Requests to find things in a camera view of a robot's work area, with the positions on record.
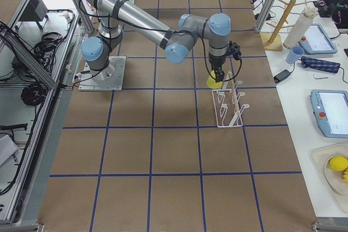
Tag blue plaid cloth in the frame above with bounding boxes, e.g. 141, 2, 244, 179
300, 56, 340, 74

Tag white wire cup rack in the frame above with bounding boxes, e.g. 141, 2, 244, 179
212, 80, 250, 128

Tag yellow plastic cup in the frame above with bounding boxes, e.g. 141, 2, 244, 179
206, 71, 223, 89

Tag wooden mug tree stand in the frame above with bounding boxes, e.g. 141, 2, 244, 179
260, 0, 308, 52

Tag blue teach pendant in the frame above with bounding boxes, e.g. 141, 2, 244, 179
310, 90, 347, 139
298, 23, 337, 54

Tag yellow lemon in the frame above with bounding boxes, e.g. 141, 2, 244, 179
328, 156, 348, 172

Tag blue cup on desk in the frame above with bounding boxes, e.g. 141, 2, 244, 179
286, 46, 305, 64

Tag blue teach pendant lower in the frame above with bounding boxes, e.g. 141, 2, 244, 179
310, 90, 347, 139

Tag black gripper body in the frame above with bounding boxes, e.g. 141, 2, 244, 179
209, 54, 226, 71

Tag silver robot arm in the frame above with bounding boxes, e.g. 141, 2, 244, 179
87, 0, 232, 83

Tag blue teach pendant upper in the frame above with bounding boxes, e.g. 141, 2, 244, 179
298, 23, 337, 54

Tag beige plate with fruit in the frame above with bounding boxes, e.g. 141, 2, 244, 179
311, 143, 347, 214

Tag white thermos bottle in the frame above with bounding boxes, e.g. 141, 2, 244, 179
283, 7, 318, 48

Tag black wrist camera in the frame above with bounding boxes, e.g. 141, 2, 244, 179
227, 41, 241, 60

